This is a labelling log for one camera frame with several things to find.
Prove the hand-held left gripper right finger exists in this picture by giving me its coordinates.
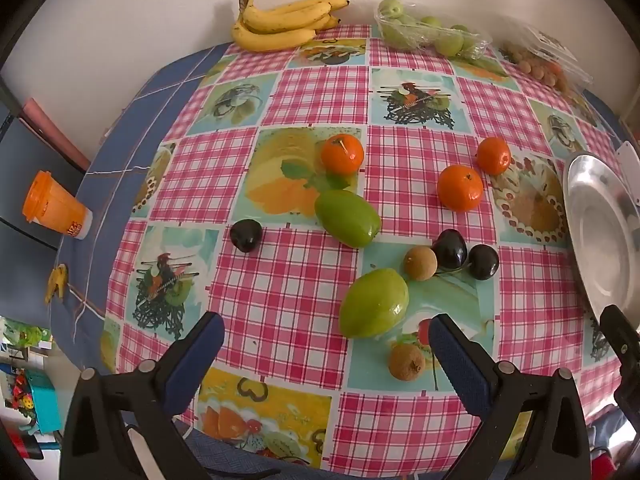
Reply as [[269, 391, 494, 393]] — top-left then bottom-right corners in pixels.
[[429, 313, 593, 480]]

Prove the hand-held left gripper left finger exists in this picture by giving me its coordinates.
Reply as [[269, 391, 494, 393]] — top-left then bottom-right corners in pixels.
[[60, 311, 226, 480]]

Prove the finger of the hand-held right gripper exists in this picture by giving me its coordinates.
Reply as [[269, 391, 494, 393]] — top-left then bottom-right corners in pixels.
[[599, 304, 640, 396]]

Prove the brown longan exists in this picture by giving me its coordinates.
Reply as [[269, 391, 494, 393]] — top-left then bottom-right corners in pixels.
[[388, 344, 427, 381], [403, 246, 438, 281]]

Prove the round metal plate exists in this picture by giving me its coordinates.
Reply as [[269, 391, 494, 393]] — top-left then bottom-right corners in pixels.
[[564, 151, 640, 333]]

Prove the round green mango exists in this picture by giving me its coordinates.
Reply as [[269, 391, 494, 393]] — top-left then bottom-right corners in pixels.
[[339, 268, 410, 339]]

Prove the large tangerine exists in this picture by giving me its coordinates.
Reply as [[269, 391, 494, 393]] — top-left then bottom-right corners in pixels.
[[437, 164, 485, 212]]

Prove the long green mango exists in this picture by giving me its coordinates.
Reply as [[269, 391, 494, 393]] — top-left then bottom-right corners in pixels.
[[314, 189, 382, 249]]

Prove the tangerine with stem stick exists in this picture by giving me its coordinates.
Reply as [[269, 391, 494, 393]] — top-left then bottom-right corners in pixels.
[[320, 134, 364, 176]]

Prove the pile of small green fruits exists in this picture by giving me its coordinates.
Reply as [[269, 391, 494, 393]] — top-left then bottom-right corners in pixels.
[[378, 0, 486, 58]]

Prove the dark plum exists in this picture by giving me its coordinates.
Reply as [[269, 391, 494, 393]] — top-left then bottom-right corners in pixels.
[[432, 229, 468, 272], [230, 219, 262, 253], [467, 244, 500, 281]]

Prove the checkered printed tablecloth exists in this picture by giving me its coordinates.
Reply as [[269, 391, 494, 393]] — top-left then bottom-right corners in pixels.
[[100, 24, 623, 478]]

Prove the teal plastic box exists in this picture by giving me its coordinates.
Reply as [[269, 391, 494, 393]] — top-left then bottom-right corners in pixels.
[[27, 367, 63, 433]]

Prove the small yellow toy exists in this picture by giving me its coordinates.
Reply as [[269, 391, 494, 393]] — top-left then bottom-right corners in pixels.
[[44, 264, 69, 306]]

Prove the white plastic device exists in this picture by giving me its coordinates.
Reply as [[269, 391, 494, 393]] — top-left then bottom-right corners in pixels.
[[615, 142, 640, 206]]

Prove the small tangerine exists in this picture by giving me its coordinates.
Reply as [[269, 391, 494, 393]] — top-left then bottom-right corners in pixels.
[[476, 136, 512, 176]]

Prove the orange plastic cup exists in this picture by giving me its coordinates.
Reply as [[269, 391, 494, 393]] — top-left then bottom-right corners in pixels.
[[21, 170, 95, 242]]

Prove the dark grey cabinet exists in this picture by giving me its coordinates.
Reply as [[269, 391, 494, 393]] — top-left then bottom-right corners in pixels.
[[0, 77, 88, 251]]

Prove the pink board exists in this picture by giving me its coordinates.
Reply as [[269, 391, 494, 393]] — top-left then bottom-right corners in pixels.
[[20, 97, 93, 171]]

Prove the pile of tan longans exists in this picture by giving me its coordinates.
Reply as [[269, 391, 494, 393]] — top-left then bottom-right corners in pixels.
[[502, 42, 571, 92]]

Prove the clear plastic lidded container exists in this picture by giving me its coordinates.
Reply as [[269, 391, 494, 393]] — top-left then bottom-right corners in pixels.
[[500, 25, 593, 96]]

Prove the bag of green apples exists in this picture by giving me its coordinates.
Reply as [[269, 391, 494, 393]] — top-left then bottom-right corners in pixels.
[[375, 0, 493, 61]]

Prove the yellow banana bunch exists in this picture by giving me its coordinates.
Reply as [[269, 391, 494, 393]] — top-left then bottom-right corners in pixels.
[[231, 0, 351, 52]]

